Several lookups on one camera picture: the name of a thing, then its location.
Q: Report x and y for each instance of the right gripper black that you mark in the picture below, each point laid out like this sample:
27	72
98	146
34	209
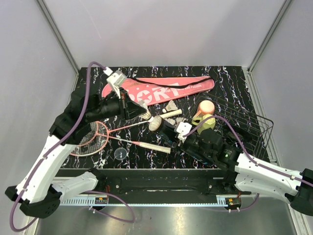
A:
178	144

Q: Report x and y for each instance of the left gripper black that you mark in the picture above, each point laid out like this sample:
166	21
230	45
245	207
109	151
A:
129	108

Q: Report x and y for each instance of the white shuttlecock large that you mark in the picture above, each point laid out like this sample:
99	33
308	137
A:
147	114

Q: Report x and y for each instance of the black shuttlecock tube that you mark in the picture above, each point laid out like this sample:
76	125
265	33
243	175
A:
162	127

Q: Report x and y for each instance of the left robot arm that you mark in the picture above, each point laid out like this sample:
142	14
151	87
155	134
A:
35	194

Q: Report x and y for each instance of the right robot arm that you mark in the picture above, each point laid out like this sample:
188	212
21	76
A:
243	171

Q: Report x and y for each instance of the yellow-green mug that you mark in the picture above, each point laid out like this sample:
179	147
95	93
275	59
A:
208	124

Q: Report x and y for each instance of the pink racket bag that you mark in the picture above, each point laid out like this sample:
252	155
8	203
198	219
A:
159	90

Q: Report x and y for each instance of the black object in rack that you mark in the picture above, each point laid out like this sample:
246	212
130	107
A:
243	135

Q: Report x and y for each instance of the pink mug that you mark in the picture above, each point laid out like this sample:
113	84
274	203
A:
205	107

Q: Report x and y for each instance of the pink racket white grip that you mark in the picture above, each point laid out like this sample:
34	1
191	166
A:
146	120

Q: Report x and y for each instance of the clear tube lid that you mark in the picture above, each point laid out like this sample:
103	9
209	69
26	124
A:
120	153

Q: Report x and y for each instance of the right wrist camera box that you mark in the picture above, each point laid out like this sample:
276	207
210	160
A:
183	128

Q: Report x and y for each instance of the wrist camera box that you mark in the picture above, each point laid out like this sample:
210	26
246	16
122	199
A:
116	79
183	128

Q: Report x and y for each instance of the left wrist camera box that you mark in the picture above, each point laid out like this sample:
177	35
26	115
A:
116	79

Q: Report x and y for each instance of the white shuttlecock by handle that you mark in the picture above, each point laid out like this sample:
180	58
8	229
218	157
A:
171	106

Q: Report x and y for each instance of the black wire rack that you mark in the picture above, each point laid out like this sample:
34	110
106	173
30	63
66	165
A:
253	130

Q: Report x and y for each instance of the black base frame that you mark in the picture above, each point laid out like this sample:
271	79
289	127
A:
122	181

